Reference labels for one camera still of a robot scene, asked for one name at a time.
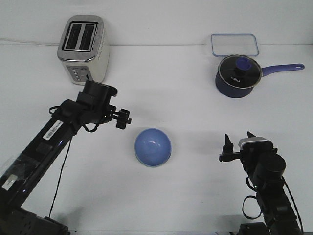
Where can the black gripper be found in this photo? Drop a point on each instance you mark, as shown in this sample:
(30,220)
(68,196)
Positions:
(245,156)
(109,112)

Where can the blue bowl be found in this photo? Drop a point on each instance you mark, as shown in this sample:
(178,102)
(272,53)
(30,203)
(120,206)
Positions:
(152,147)

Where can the green bowl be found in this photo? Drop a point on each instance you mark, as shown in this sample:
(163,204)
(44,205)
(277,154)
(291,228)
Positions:
(152,166)

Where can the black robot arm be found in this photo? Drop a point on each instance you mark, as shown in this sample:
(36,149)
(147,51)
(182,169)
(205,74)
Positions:
(265,168)
(92,106)

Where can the glass pot lid blue knob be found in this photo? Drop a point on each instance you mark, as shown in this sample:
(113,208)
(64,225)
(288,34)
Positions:
(240,71)

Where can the silver two-slot toaster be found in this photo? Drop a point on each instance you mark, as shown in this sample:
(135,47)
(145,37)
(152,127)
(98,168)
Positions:
(84,49)

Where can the clear blue-rimmed container lid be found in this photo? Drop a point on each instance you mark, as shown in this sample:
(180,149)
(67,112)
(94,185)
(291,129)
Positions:
(226,44)

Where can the blue saucepan with handle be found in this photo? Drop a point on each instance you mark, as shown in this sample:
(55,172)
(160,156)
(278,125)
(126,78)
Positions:
(232,92)

